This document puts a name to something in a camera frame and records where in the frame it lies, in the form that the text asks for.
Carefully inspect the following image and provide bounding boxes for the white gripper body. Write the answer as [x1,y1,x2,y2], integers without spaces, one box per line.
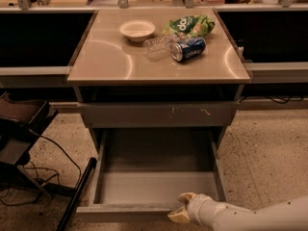
[187,194,225,227]

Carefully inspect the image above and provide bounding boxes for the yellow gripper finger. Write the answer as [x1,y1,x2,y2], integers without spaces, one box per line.
[167,206,190,224]
[178,192,195,204]

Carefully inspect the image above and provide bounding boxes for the grey drawer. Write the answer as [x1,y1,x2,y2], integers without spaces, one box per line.
[78,101,239,128]
[77,127,226,222]

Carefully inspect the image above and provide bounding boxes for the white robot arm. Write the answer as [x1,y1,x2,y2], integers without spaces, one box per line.
[167,192,308,231]

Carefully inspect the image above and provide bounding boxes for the grey top drawer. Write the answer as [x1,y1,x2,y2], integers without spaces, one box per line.
[78,101,239,128]

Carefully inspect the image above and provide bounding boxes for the grey drawer cabinet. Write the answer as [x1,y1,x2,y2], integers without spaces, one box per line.
[67,7,250,142]

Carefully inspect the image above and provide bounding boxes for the blue pepsi can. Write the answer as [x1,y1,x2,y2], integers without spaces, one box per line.
[171,37,206,63]

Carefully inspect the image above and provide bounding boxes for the clear plastic bottle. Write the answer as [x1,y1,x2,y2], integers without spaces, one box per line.
[143,33,179,61]

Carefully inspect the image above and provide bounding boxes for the green chip bag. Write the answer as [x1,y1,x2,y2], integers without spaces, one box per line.
[163,14,215,38]

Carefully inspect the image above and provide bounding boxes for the white bowl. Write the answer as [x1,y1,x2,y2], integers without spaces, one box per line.
[119,20,155,42]

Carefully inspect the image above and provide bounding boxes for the black equipment stand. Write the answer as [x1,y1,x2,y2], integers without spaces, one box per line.
[0,91,96,231]

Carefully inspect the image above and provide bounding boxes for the black floor cable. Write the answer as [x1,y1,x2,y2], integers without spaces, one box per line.
[0,130,83,207]

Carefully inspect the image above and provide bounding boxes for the black cables under shelf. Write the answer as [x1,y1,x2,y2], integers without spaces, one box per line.
[239,94,306,105]

